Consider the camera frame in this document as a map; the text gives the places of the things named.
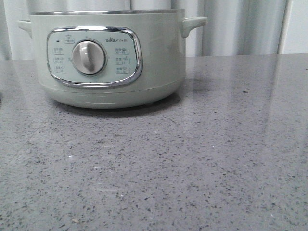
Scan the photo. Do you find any light green electric cooking pot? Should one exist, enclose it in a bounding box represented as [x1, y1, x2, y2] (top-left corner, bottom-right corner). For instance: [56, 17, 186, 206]
[18, 9, 207, 109]

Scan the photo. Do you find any white pleated curtain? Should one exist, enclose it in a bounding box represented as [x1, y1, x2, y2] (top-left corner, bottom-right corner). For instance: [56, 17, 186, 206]
[0, 0, 290, 60]

